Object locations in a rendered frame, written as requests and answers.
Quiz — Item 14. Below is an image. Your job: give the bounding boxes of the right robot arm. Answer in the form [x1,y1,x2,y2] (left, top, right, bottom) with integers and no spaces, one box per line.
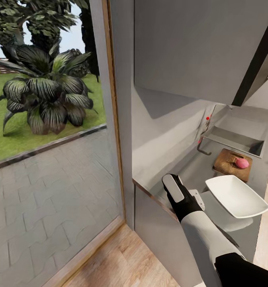
[162,174,268,287]

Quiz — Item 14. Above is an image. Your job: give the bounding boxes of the cutting board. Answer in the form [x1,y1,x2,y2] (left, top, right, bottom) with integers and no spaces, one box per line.
[213,148,252,183]

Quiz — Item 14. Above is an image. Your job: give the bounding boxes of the parer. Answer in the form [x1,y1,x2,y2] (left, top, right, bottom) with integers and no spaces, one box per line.
[214,224,238,246]

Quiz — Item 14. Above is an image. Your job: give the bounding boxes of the vidalia onion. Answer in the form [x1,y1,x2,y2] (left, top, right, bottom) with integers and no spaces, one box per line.
[236,158,248,168]

